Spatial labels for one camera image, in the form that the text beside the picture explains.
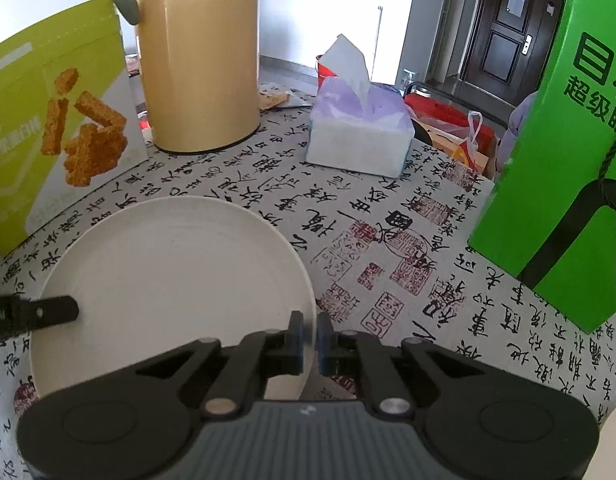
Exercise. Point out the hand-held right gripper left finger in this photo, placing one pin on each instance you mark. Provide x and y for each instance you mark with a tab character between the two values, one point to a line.
299	345

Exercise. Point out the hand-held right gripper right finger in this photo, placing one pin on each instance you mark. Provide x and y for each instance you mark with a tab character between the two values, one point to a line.
321	347

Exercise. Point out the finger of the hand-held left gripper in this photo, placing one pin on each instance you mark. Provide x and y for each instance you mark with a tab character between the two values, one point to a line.
53	310

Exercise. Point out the yellow-green snack box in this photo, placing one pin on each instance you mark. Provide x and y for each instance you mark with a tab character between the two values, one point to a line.
33	110

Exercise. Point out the purple tissue pack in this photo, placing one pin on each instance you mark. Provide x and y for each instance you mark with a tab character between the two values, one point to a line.
358	130

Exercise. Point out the brown flat packet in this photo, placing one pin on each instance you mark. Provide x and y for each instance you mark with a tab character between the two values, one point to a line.
273	99

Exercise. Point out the red shopping bag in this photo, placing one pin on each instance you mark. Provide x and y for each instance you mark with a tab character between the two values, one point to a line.
438	110

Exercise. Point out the red bucket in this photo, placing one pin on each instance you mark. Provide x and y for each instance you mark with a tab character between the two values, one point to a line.
322	77

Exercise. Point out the yellow thermos jug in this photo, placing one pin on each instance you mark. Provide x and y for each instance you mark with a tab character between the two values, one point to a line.
203	70

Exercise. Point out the green paper bag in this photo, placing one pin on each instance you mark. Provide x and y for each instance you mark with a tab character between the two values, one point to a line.
553	185

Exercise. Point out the purple jacket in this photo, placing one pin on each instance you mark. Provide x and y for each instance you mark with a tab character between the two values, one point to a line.
520	120

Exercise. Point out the dark brown door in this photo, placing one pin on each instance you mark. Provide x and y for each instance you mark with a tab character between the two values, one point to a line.
508	35

